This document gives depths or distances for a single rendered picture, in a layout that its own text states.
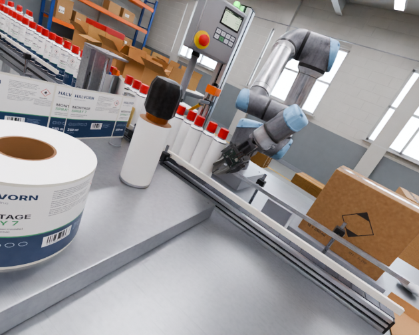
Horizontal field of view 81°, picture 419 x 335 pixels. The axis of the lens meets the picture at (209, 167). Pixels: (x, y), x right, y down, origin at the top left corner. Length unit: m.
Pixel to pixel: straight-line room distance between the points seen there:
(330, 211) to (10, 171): 0.92
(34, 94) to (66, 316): 0.48
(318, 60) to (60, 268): 1.05
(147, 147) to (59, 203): 0.31
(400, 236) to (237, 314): 0.63
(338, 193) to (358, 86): 5.34
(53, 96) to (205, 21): 0.56
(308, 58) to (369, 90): 5.13
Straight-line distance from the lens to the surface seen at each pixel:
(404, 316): 1.05
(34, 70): 1.71
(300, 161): 6.29
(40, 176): 0.39
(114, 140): 0.91
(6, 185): 0.38
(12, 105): 0.71
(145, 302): 0.52
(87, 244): 0.51
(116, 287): 0.52
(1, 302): 0.44
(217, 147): 0.87
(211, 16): 1.01
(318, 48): 1.13
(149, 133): 0.64
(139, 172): 0.68
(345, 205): 1.00
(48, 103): 0.73
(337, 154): 6.13
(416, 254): 4.04
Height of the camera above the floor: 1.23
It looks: 19 degrees down
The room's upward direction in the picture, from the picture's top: 25 degrees clockwise
